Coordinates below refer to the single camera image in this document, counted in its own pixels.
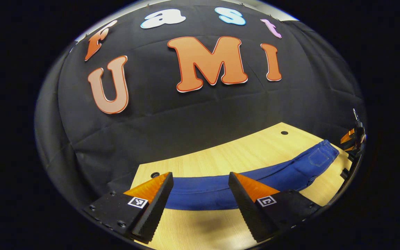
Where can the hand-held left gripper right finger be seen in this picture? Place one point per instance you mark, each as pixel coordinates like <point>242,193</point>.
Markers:
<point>247,211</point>

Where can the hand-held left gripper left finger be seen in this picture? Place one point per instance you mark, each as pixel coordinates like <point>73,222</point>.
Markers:
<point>155,211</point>

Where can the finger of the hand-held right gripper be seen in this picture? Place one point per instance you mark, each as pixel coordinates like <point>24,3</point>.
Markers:
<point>348,137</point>

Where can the blue jeans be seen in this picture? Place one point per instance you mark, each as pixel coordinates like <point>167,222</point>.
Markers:
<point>290,173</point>

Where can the black backdrop cloth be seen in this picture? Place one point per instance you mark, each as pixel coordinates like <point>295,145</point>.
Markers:
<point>203,114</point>

